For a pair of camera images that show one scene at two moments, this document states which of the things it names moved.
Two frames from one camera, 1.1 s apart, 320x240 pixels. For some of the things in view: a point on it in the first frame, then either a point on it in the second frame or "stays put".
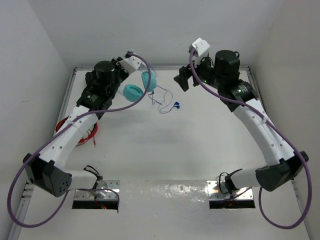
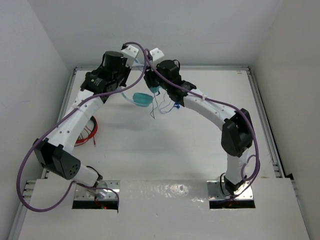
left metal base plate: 101,194 stays put
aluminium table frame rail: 67,88 stays put
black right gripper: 185,72 to 150,76
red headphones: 83,141 stays put
